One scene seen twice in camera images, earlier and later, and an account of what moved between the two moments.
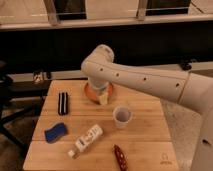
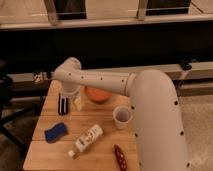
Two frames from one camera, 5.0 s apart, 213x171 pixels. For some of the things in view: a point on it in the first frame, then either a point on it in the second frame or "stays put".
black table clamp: (41, 75) stays put
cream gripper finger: (104, 99) to (78, 103)
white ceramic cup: (122, 116) stays put
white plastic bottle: (85, 141) stays put
